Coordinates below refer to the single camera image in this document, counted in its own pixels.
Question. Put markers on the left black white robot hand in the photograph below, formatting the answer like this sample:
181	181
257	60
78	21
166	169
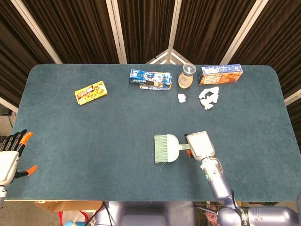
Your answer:
8	164

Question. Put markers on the brown cardboard box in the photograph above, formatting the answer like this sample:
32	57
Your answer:
70	206

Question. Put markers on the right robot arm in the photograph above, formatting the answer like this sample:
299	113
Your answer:
218	183

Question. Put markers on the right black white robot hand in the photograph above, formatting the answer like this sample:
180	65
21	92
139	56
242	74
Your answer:
201	146

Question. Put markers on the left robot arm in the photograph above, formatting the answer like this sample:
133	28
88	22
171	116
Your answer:
2	195

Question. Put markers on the large blue cookie package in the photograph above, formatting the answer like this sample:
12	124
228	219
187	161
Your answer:
150	77

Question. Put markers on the blue felt table cover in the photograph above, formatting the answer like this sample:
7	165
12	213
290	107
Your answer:
94	141

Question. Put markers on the orange and blue carton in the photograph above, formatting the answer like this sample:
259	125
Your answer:
221	76

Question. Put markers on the slim blue cookie package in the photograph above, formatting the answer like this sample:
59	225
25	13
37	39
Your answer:
152	88

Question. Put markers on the small white paper scrap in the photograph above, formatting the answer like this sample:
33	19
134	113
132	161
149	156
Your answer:
181	98

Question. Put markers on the beige sauce bottle clear cap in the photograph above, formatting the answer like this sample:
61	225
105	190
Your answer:
185	80

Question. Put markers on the purple robot torso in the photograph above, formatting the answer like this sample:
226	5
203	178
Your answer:
145	214

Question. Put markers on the yellow snack box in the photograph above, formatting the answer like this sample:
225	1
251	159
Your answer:
91	93

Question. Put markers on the large white paper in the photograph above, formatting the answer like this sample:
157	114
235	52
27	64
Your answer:
212	93

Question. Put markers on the red and white bag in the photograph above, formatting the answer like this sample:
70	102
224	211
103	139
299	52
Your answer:
73	219

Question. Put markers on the pale green hand brush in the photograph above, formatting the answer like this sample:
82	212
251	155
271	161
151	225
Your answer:
171	148

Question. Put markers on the brown curtain partition panel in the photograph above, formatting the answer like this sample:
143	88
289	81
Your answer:
282	47
77	30
14	58
207	28
148	28

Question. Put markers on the white partition base foot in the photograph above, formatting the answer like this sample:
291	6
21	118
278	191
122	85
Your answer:
168	56

